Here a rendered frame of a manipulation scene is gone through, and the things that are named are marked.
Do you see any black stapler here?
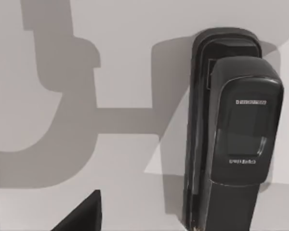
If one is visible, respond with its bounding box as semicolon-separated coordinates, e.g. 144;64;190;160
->
182;26;285;231

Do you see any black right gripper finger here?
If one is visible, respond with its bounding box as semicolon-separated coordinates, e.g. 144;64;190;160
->
50;189;102;231

